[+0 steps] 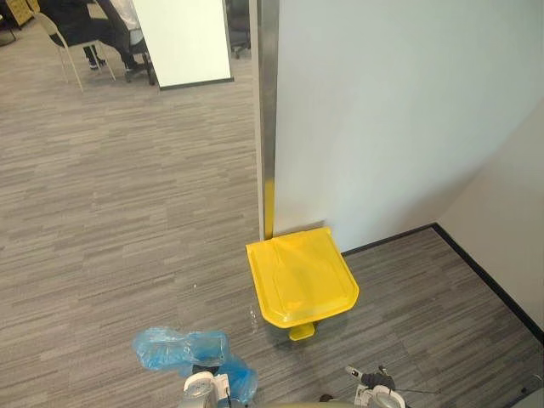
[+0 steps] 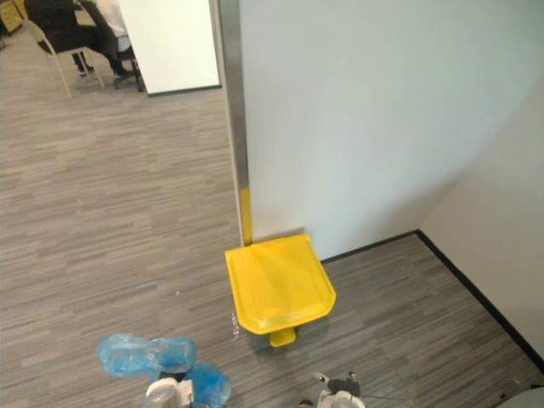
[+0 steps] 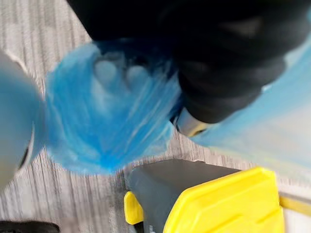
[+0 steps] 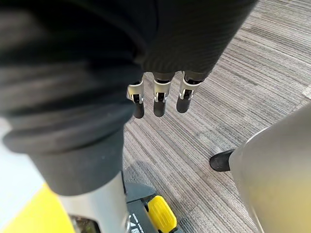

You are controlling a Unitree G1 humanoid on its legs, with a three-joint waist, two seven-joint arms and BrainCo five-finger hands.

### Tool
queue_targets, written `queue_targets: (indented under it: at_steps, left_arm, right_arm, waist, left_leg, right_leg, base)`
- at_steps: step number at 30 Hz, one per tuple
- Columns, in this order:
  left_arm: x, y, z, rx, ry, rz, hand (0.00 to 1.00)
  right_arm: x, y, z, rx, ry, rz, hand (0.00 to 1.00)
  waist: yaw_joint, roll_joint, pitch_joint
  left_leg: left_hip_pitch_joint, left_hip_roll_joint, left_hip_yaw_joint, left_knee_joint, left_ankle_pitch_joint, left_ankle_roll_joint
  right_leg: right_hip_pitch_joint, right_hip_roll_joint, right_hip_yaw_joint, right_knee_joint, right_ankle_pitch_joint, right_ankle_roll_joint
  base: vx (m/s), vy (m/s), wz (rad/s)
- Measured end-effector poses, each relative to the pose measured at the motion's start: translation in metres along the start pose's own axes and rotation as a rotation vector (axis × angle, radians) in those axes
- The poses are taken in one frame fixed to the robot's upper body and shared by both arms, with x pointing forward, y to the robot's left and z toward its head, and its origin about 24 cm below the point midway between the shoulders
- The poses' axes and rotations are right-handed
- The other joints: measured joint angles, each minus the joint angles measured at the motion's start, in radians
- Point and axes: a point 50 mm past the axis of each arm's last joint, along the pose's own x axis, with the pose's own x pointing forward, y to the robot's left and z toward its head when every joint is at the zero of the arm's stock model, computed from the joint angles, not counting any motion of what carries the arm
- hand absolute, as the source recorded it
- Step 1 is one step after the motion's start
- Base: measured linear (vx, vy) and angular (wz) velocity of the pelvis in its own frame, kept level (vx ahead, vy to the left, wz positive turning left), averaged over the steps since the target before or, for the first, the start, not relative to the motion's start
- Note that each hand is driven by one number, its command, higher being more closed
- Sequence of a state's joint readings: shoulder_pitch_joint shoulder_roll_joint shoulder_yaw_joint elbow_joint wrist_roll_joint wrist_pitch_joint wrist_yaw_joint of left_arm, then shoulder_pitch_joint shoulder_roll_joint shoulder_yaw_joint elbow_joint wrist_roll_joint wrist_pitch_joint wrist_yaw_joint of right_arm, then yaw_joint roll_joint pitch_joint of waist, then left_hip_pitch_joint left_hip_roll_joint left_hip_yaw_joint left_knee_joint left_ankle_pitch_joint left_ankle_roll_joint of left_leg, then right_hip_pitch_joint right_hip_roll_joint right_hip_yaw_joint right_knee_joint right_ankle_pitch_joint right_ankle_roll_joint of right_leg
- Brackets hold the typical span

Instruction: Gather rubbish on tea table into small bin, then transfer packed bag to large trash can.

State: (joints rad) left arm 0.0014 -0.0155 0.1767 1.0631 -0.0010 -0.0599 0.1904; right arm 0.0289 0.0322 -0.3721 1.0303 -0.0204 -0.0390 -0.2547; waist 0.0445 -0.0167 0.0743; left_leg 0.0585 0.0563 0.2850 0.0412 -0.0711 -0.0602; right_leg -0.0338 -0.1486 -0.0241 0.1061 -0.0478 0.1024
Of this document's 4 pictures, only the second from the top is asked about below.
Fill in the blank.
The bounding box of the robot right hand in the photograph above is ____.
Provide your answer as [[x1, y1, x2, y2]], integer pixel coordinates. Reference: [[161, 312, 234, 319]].
[[298, 370, 363, 408]]

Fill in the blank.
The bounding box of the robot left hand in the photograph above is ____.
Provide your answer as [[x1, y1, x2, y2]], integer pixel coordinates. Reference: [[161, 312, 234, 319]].
[[144, 371, 196, 408]]

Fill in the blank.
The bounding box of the blue plastic garbage bag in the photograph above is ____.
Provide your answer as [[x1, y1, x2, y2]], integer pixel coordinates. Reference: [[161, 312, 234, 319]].
[[95, 333, 233, 408]]

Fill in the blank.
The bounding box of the yellow pedal trash can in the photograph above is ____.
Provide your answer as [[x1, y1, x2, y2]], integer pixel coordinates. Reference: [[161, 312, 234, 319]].
[[224, 232, 337, 348]]

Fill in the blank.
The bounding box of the black office chair base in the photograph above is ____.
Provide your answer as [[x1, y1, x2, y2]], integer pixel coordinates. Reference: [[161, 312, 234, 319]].
[[111, 57, 146, 94]]

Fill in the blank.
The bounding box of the beige chair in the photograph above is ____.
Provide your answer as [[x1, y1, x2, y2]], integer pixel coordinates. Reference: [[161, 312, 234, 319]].
[[19, 19, 105, 101]]

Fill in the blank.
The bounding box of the person in white top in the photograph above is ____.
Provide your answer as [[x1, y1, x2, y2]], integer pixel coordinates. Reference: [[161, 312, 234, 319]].
[[80, 0, 129, 53]]

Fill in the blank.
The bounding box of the person in dark clothes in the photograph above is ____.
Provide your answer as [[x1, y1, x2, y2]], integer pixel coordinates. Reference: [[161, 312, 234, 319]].
[[23, 0, 128, 80]]

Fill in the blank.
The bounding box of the yellow drawer cabinet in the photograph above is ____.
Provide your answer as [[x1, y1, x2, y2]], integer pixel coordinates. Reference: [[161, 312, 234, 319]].
[[0, 0, 27, 38]]

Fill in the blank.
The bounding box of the silver metal partition post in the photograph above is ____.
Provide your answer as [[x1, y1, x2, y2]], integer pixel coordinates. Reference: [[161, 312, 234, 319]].
[[217, 0, 254, 248]]

